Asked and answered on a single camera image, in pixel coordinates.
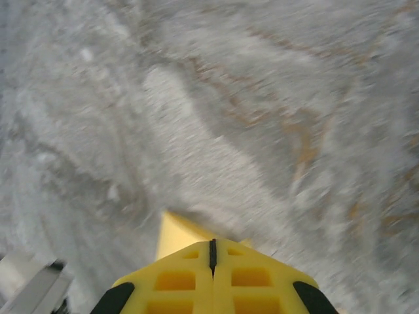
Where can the aluminium cross rail frame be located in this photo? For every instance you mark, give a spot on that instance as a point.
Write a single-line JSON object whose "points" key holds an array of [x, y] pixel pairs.
{"points": [[32, 284]]}

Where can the yellow paper sheet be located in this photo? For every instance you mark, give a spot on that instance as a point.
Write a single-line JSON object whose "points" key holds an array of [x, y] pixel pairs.
{"points": [[176, 235]]}

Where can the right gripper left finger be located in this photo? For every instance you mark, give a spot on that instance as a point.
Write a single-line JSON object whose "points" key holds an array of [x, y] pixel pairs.
{"points": [[173, 281]]}

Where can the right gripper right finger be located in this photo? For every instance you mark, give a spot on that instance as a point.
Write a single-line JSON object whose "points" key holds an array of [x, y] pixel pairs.
{"points": [[255, 281]]}

